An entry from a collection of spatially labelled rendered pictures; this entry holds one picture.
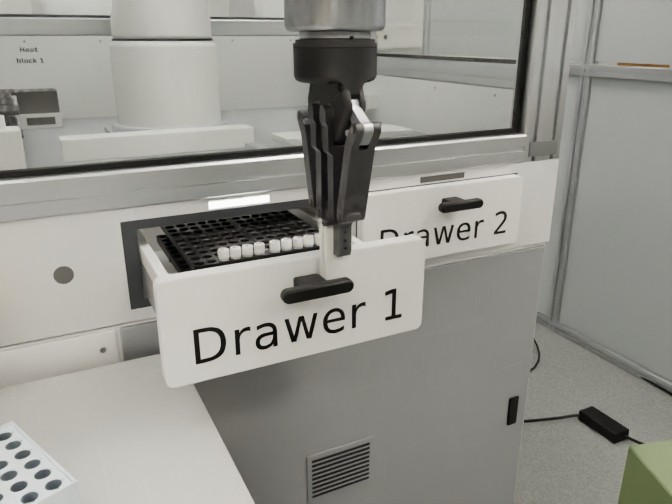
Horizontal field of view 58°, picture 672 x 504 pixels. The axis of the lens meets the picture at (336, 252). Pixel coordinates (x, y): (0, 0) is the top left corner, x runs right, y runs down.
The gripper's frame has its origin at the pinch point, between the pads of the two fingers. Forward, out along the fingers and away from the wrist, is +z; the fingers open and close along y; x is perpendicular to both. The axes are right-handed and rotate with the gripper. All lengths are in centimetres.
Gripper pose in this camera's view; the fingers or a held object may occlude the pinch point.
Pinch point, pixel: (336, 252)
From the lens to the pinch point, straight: 60.5
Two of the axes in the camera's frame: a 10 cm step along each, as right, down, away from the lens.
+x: -8.9, 1.5, -4.2
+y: -4.5, -3.0, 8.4
